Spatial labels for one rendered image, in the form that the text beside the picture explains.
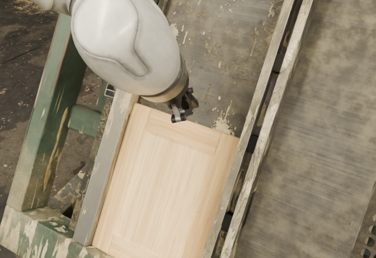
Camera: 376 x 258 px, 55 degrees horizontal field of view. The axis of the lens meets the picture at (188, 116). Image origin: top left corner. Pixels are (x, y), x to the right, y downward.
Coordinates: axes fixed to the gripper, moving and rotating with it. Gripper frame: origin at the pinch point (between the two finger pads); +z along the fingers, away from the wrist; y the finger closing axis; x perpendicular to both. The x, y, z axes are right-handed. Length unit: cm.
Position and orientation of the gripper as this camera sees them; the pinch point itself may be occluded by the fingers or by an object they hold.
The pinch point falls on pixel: (188, 102)
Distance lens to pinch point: 75.8
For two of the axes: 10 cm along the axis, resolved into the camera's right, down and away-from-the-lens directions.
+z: 2.1, 1.6, 9.6
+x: -9.6, 2.0, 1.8
